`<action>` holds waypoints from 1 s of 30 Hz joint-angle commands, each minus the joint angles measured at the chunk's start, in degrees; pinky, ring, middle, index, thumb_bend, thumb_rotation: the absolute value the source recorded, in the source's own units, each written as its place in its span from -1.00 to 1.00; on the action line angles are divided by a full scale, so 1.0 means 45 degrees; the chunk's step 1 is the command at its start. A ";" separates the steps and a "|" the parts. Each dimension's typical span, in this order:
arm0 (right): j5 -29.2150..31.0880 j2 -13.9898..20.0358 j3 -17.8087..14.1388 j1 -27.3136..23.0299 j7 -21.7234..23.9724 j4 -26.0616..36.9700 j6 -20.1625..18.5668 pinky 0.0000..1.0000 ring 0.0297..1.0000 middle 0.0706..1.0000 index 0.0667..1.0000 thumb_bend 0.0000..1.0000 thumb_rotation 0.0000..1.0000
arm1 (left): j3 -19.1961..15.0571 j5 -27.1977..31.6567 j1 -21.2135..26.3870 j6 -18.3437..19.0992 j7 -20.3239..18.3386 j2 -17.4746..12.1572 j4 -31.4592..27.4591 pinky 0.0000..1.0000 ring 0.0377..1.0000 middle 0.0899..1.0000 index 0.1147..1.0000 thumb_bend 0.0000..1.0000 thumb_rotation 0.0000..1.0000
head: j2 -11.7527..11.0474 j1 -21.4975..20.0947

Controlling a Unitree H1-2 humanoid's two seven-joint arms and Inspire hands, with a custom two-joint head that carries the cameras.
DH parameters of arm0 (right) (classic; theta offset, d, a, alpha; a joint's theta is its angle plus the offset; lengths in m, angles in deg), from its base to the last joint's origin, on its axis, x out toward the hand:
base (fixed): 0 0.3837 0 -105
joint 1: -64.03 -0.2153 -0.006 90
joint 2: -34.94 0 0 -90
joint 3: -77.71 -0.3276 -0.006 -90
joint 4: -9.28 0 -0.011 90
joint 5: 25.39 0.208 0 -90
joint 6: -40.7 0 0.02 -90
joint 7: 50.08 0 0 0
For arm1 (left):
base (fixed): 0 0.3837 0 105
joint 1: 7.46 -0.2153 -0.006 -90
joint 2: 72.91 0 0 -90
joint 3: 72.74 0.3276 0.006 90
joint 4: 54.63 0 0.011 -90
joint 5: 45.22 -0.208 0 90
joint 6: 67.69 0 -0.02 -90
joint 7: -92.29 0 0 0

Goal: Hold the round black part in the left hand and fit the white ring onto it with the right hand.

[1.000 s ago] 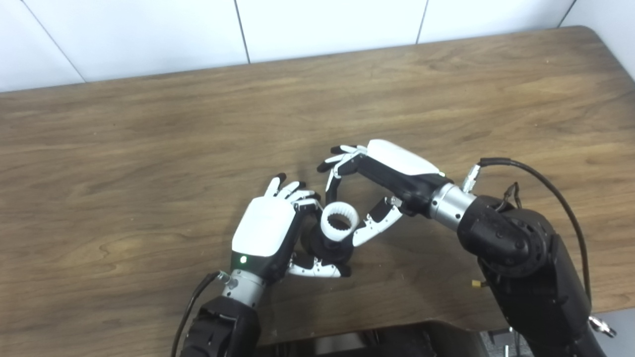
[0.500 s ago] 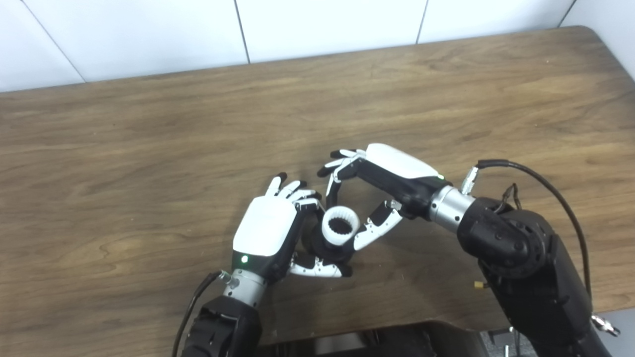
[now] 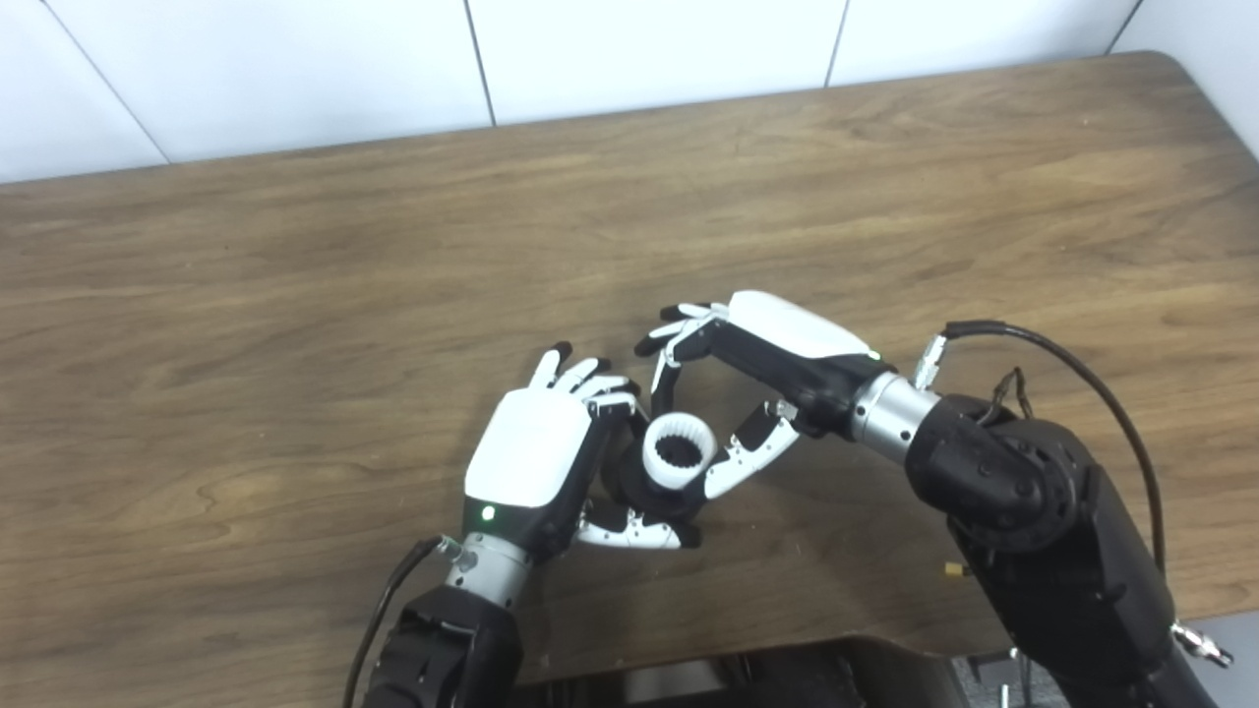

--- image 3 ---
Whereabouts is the white plastic ring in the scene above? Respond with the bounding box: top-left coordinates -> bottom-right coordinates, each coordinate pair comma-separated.
642,412 -> 718,490

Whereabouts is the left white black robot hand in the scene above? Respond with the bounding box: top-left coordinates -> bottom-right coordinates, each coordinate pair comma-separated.
462,341 -> 704,566

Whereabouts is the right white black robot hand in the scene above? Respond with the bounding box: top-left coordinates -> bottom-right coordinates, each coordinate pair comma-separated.
634,290 -> 891,501

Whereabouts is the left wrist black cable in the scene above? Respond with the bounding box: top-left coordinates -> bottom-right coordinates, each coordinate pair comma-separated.
341,534 -> 478,708

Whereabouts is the black robot torso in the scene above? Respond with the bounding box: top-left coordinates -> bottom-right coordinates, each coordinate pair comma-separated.
521,637 -> 960,708

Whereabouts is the round black plastic part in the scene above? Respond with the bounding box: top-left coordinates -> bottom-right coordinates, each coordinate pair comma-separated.
602,418 -> 711,527

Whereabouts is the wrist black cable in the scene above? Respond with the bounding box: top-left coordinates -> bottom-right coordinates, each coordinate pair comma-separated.
341,534 -> 478,708
913,320 -> 1232,670

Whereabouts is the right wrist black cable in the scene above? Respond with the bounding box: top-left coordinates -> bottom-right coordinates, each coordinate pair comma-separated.
913,320 -> 1232,670

